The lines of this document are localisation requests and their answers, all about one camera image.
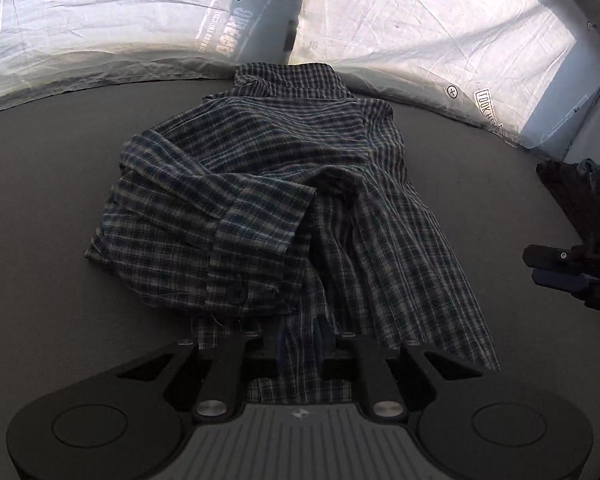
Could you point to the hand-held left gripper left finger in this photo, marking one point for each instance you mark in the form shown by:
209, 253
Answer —
279, 355

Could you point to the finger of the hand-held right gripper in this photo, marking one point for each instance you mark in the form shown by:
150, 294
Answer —
550, 256
557, 279

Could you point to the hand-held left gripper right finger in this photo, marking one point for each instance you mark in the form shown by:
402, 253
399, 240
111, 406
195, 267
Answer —
322, 355

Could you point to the blue plaid shirt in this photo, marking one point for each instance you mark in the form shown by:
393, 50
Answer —
280, 175

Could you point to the black folded garment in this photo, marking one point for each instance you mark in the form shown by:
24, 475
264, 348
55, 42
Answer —
575, 200

